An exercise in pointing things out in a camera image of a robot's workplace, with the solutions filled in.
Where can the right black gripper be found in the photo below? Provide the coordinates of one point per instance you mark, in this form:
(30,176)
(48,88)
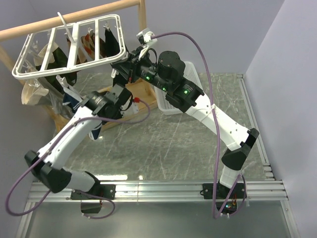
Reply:
(135,64)

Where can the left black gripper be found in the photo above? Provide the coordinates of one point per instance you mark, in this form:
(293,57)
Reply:
(119,115)

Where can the navy blue white-trimmed underwear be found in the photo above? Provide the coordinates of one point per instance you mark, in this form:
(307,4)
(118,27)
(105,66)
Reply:
(73,99)

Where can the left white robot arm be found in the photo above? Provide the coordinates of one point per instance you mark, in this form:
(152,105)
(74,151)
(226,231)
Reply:
(48,163)

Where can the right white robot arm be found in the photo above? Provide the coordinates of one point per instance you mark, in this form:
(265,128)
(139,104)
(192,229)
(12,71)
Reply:
(167,74)

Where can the black hanging underwear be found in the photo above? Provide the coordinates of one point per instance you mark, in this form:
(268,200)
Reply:
(111,48)

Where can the grey hanging underwear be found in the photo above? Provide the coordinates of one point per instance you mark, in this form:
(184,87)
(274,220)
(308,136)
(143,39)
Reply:
(55,102)

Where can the olive green hanging underwear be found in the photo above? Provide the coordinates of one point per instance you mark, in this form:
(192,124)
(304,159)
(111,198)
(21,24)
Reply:
(57,59)

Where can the striped hanging sock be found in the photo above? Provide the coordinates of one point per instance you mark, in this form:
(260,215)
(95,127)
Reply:
(81,58)

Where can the orange patterned hanging sock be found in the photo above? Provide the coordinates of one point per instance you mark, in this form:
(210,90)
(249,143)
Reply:
(88,42)

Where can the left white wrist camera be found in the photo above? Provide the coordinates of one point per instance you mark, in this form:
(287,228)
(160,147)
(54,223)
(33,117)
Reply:
(130,108)

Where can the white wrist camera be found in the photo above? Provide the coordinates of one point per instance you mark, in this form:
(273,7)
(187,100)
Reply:
(147,39)
(130,108)

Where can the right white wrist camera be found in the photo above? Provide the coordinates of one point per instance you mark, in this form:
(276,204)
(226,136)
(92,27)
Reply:
(147,39)

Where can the right aluminium side rail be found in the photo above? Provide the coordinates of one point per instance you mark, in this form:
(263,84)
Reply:
(258,153)

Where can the aluminium mounting rail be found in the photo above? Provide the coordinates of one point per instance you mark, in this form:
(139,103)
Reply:
(189,191)

